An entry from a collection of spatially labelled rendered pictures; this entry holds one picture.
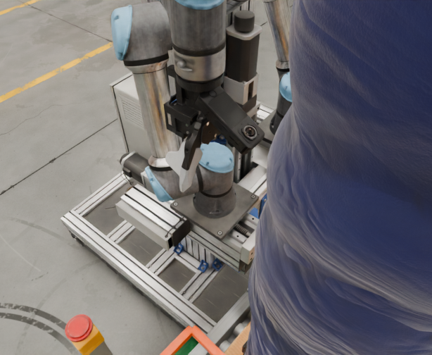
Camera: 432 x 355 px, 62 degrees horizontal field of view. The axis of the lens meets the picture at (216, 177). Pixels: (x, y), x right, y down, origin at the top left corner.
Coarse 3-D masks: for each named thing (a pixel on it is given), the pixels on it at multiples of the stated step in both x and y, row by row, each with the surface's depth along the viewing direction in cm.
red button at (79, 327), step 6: (72, 318) 96; (78, 318) 96; (84, 318) 96; (90, 318) 97; (72, 324) 95; (78, 324) 95; (84, 324) 95; (90, 324) 96; (66, 330) 95; (72, 330) 94; (78, 330) 94; (84, 330) 94; (90, 330) 95; (66, 336) 94; (72, 336) 93; (78, 336) 93; (84, 336) 94
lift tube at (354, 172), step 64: (320, 0) 15; (384, 0) 12; (320, 64) 17; (384, 64) 13; (320, 128) 19; (384, 128) 15; (320, 192) 20; (384, 192) 17; (256, 256) 36; (320, 256) 23; (384, 256) 18; (256, 320) 40; (320, 320) 27; (384, 320) 23
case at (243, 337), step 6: (246, 330) 103; (240, 336) 102; (246, 336) 102; (234, 342) 101; (240, 342) 101; (228, 348) 100; (234, 348) 100; (240, 348) 100; (228, 354) 99; (234, 354) 99; (240, 354) 99
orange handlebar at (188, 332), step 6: (186, 330) 89; (192, 330) 89; (198, 330) 89; (180, 336) 88; (186, 336) 88; (198, 336) 88; (204, 336) 88; (174, 342) 87; (180, 342) 87; (204, 342) 87; (210, 342) 87; (168, 348) 87; (174, 348) 87; (204, 348) 88; (210, 348) 87; (216, 348) 87; (162, 354) 86; (168, 354) 86; (210, 354) 87; (216, 354) 86; (222, 354) 86
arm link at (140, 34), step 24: (120, 24) 82; (144, 24) 84; (168, 24) 85; (120, 48) 84; (144, 48) 86; (168, 48) 90; (144, 72) 90; (144, 96) 93; (168, 96) 95; (144, 120) 98; (168, 120) 97; (168, 144) 99; (168, 168) 101; (168, 192) 103; (192, 192) 108
